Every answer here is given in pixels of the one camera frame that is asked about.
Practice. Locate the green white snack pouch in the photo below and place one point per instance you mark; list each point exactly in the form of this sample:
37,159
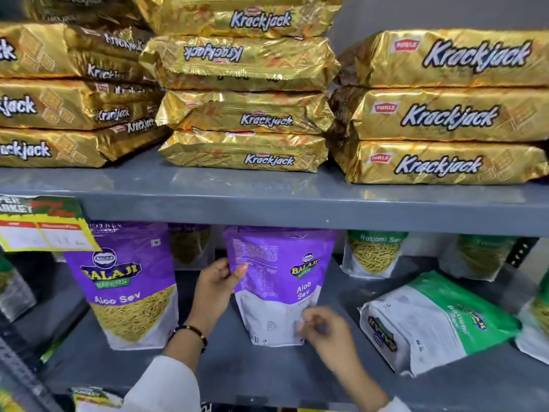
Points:
536,326
476,257
373,255
13,291
429,321

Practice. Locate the stacks of gold biscuit packets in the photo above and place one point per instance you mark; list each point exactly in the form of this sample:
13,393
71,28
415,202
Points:
450,111

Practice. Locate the person's right hand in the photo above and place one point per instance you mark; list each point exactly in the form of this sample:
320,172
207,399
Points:
332,343

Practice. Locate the grey shelf upright rail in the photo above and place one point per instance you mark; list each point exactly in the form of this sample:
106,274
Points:
21,377

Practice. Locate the person's right forearm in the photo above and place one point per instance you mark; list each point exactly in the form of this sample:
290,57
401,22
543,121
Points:
369,390

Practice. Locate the person's left hand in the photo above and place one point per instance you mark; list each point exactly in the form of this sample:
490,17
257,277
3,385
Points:
212,296

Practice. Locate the person's left thumb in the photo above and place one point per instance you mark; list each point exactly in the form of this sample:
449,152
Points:
238,276

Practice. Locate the yellow green snack packet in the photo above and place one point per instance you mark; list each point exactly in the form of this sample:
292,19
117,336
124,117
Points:
96,399

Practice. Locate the person's left forearm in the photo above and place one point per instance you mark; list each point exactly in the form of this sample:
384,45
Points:
171,377

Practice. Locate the person's right fingers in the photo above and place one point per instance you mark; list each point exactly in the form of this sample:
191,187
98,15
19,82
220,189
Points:
313,323

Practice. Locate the black shelf bracket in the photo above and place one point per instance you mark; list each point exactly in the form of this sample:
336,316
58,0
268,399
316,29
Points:
521,251

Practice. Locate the grey metal shelf board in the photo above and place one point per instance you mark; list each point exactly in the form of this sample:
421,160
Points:
257,368
274,197

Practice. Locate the purple snack pouch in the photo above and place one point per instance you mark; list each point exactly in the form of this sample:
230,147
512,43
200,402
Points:
278,270
188,246
128,291

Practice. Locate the green yellow shelf price label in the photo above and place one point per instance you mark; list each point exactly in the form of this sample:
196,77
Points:
47,227

